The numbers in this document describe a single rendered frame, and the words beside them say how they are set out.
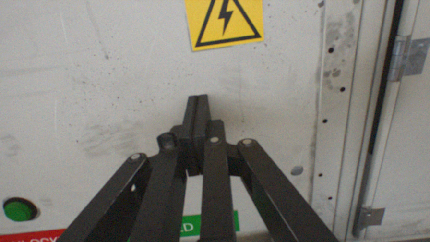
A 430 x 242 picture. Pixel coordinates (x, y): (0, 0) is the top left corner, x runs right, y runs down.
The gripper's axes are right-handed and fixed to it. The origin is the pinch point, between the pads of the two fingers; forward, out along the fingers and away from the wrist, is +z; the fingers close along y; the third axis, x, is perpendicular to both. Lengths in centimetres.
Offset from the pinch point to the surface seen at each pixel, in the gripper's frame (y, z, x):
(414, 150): 31.3, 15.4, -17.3
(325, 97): 17.3, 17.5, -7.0
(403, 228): 34, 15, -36
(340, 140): 20.3, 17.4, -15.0
